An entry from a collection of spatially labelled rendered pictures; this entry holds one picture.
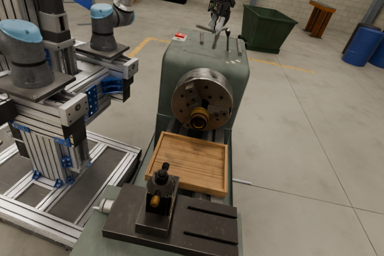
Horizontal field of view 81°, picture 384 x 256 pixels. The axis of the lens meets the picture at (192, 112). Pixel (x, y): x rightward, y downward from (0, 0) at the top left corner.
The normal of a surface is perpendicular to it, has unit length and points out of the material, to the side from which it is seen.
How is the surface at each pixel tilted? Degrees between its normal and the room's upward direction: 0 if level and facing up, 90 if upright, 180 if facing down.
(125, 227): 0
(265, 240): 0
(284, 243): 0
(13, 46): 90
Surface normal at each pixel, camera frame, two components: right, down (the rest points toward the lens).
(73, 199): 0.16, -0.81
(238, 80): -0.13, 0.55
